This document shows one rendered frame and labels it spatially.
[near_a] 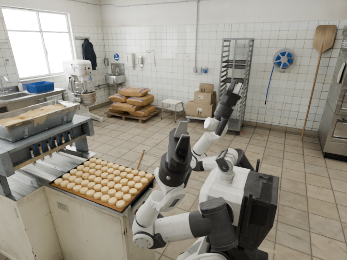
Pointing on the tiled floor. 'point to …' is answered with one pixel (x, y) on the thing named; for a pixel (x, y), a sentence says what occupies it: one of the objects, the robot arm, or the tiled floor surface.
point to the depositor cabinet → (31, 216)
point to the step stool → (173, 107)
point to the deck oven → (336, 111)
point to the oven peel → (319, 35)
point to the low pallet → (132, 115)
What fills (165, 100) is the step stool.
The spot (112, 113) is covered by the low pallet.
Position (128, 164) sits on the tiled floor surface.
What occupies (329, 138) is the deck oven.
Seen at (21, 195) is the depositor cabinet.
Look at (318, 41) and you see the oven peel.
